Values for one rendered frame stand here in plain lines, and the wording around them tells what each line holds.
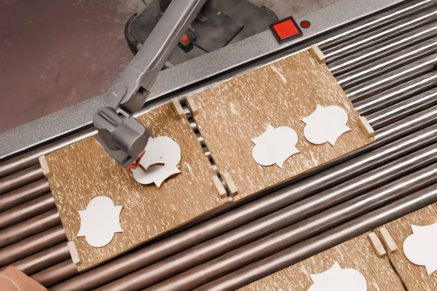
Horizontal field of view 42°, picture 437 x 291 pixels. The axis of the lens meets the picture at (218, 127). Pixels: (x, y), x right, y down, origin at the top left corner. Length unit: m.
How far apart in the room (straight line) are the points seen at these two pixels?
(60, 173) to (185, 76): 0.45
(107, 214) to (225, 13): 1.48
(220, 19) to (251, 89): 1.10
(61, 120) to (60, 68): 1.34
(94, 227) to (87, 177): 0.15
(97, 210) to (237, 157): 0.38
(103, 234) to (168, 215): 0.17
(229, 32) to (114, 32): 0.72
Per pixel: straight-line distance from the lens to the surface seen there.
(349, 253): 1.42
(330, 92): 1.62
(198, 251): 1.44
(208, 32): 2.64
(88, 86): 2.92
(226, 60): 1.71
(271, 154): 1.50
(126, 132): 1.23
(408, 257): 1.43
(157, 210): 1.48
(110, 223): 1.48
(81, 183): 1.56
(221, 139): 1.54
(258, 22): 2.69
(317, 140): 1.52
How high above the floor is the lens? 2.28
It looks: 59 degrees down
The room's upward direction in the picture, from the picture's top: 10 degrees counter-clockwise
